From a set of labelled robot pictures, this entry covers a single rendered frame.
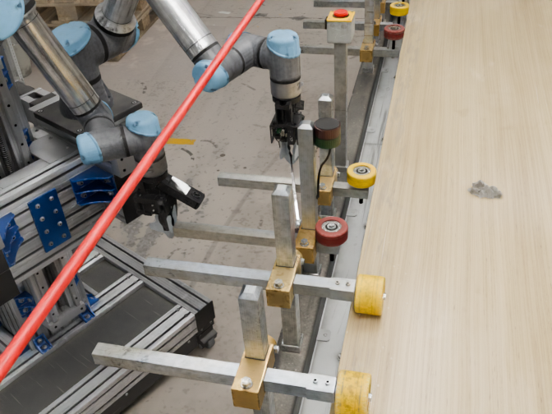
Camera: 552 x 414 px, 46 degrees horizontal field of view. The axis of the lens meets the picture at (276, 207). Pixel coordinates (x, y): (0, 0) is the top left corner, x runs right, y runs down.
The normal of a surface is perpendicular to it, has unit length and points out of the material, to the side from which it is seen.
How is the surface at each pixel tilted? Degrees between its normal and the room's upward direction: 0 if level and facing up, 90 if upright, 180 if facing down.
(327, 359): 0
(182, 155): 0
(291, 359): 0
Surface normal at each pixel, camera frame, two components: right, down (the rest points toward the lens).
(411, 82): -0.06, -0.80
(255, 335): -0.23, 0.60
